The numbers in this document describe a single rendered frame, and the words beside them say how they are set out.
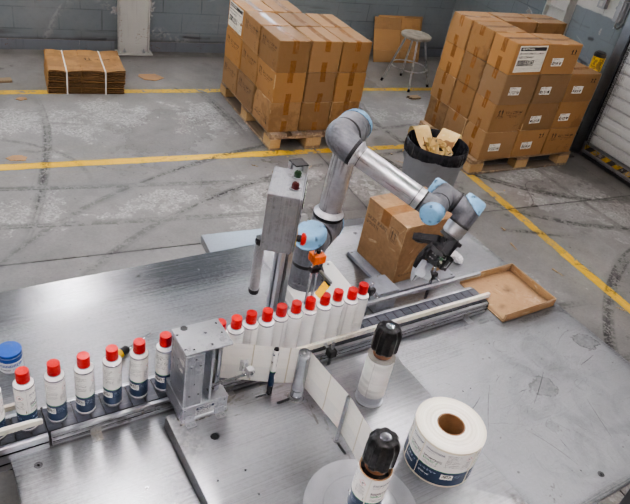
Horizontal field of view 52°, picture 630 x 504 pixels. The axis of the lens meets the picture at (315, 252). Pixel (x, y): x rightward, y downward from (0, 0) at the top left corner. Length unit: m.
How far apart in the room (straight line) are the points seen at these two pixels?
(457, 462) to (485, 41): 4.27
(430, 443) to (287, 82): 3.83
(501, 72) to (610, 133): 1.61
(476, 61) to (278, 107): 1.69
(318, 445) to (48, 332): 0.95
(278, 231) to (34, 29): 5.45
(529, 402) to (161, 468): 1.23
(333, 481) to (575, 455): 0.83
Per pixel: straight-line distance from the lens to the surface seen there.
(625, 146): 6.61
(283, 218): 1.81
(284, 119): 5.35
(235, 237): 2.74
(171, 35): 7.27
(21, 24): 7.03
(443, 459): 1.85
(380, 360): 1.93
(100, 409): 1.96
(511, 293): 2.83
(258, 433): 1.92
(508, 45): 5.46
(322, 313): 2.10
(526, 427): 2.28
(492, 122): 5.59
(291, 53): 5.15
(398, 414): 2.06
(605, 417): 2.47
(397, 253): 2.54
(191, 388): 1.83
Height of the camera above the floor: 2.35
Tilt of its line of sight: 34 degrees down
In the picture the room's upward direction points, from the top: 11 degrees clockwise
